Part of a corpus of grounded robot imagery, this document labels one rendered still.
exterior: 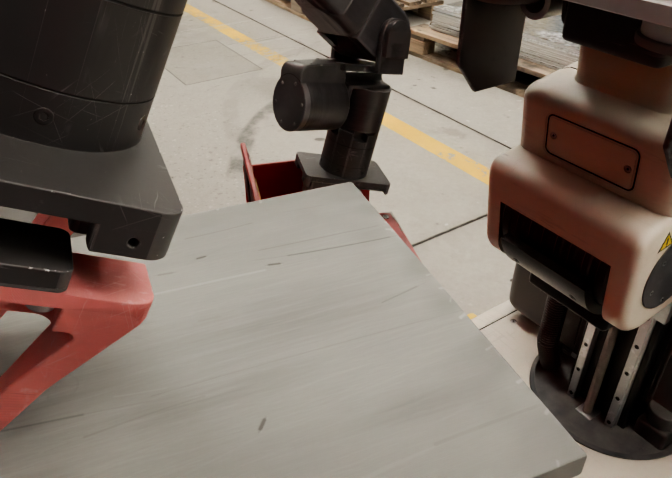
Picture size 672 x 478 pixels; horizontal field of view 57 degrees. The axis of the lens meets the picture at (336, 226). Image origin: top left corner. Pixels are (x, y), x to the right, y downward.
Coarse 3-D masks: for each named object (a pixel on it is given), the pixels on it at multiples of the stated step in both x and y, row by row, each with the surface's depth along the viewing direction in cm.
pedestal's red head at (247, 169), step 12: (264, 168) 75; (276, 168) 75; (288, 168) 75; (300, 168) 76; (252, 180) 65; (264, 180) 76; (276, 180) 76; (288, 180) 76; (300, 180) 77; (252, 192) 63; (264, 192) 76; (276, 192) 77; (288, 192) 77; (384, 216) 70; (396, 228) 68; (408, 240) 66
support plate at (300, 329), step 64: (320, 192) 31; (192, 256) 27; (256, 256) 27; (320, 256) 27; (384, 256) 27; (0, 320) 24; (192, 320) 24; (256, 320) 24; (320, 320) 24; (384, 320) 24; (448, 320) 24; (64, 384) 21; (128, 384) 21; (192, 384) 21; (256, 384) 21; (320, 384) 21; (384, 384) 21; (448, 384) 21; (512, 384) 21; (0, 448) 19; (64, 448) 19; (128, 448) 19; (192, 448) 19; (256, 448) 19; (320, 448) 19; (384, 448) 19; (448, 448) 19; (512, 448) 19; (576, 448) 19
